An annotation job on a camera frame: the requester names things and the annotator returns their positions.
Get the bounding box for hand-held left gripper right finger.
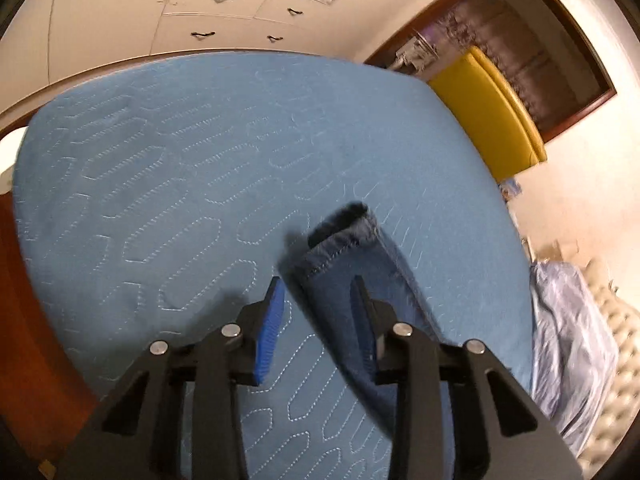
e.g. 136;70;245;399
350;275;583;480

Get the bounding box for blue denim pants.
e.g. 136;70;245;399
292;201;458;480

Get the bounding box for patterned grey curtain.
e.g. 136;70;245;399
445;0;607;132

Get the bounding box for blue quilted bed cover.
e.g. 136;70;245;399
12;51;536;480

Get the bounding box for yellow padded chair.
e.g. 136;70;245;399
428;46;547;182

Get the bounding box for cream tufted headboard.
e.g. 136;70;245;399
575;256;633;467

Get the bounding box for brown wooden furniture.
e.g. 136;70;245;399
0;192;97;463

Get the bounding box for white round object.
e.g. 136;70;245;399
0;127;29;197

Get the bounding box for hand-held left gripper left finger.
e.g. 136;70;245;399
55;276;287;480

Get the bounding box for brown wooden door frame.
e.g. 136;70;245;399
363;0;617;144

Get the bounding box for grey crumpled cloth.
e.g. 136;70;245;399
391;36;437;77

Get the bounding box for cream drawer cabinet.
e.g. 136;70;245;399
47;0;362;86

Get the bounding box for grey-blue duvet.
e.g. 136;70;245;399
529;261;620;455

